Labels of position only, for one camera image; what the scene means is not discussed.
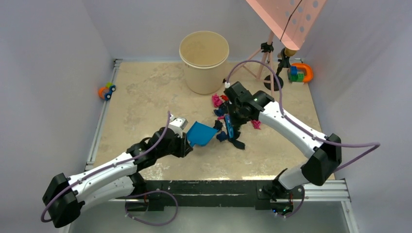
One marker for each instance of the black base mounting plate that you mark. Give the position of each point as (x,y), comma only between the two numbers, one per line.
(257,194)

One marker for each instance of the dark blue paper scrap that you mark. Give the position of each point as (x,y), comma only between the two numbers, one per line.
(222,136)

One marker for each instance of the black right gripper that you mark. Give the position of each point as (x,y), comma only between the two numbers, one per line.
(236,121)

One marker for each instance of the orange blue green toy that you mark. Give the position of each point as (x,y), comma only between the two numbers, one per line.
(300,73)

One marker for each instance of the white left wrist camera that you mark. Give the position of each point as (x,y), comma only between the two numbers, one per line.
(177,124)

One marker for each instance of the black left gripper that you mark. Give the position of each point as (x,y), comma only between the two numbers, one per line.
(184,147)

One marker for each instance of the blue plastic dustpan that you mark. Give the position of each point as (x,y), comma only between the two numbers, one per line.
(200,134)

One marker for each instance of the beige plastic bucket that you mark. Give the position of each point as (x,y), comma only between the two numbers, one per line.
(205,55)

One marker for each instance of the black paper scrap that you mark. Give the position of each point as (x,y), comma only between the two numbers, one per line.
(218,125)

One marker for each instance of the pink music stand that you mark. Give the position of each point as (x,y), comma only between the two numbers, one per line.
(289,22)

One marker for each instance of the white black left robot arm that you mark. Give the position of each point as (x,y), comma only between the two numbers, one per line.
(66,197)

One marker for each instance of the red paper scrap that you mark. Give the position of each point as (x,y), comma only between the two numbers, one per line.
(224,97)

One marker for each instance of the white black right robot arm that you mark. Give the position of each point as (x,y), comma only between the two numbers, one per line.
(323,156)

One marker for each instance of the orange blue toy car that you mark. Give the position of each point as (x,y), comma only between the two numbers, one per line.
(106,91)

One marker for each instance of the blue hand brush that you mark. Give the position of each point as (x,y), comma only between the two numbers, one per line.
(229,126)

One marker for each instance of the pink paper scrap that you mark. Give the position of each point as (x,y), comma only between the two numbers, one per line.
(216,101)

